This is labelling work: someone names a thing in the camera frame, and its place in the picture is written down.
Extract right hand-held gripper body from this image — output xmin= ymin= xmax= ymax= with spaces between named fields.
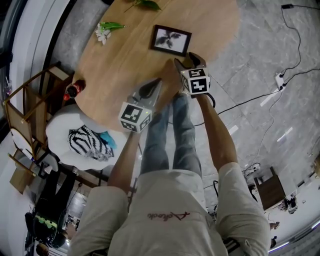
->
xmin=180 ymin=65 xmax=211 ymax=99

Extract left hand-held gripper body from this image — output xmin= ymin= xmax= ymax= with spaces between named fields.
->
xmin=118 ymin=96 xmax=157 ymax=133

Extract black picture frame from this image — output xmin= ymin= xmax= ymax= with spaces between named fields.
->
xmin=149 ymin=24 xmax=193 ymax=57

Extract person's left forearm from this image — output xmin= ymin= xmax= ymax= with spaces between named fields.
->
xmin=106 ymin=129 xmax=141 ymax=188

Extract person's right forearm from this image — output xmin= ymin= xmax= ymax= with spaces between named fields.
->
xmin=194 ymin=94 xmax=239 ymax=175

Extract wooden coffee table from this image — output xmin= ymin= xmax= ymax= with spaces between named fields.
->
xmin=74 ymin=0 xmax=241 ymax=134

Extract teal plush toy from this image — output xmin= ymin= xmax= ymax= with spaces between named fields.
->
xmin=99 ymin=131 xmax=118 ymax=150

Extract person's blue jeans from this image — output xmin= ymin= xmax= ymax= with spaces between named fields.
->
xmin=139 ymin=92 xmax=203 ymax=179

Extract striped knitted pillow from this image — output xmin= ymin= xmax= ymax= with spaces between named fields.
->
xmin=67 ymin=124 xmax=113 ymax=161

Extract cola bottle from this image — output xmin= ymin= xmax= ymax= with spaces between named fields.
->
xmin=62 ymin=79 xmax=87 ymax=102

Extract white flower with leaves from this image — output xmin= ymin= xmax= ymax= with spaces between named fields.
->
xmin=94 ymin=21 xmax=131 ymax=46

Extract white armchair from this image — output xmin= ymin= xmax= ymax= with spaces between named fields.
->
xmin=45 ymin=103 xmax=129 ymax=171

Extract green leaf sprig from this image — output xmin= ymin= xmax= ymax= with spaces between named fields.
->
xmin=124 ymin=0 xmax=163 ymax=13

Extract wooden shoe rack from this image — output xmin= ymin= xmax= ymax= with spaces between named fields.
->
xmin=2 ymin=61 xmax=76 ymax=195

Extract white tube with blue cap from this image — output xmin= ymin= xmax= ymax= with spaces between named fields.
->
xmin=21 ymin=147 xmax=35 ymax=160

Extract person's white shirt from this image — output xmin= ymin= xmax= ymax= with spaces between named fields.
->
xmin=66 ymin=161 xmax=273 ymax=256

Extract white slipper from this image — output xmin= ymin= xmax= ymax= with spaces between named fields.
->
xmin=11 ymin=127 xmax=34 ymax=151

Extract dark wooden side table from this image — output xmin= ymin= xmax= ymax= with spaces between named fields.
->
xmin=253 ymin=166 xmax=288 ymax=211

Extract plastic cup with straw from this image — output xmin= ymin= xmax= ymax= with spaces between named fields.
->
xmin=3 ymin=76 xmax=14 ymax=96

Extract black power cable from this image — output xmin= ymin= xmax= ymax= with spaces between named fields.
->
xmin=282 ymin=67 xmax=320 ymax=88
xmin=169 ymin=88 xmax=283 ymax=126

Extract white power cable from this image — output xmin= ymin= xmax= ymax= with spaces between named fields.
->
xmin=243 ymin=90 xmax=283 ymax=173

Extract black cable with adapter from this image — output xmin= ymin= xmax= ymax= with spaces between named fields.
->
xmin=280 ymin=3 xmax=305 ymax=77

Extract person's striped shoulder strap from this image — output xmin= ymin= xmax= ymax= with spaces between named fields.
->
xmin=222 ymin=237 xmax=241 ymax=254

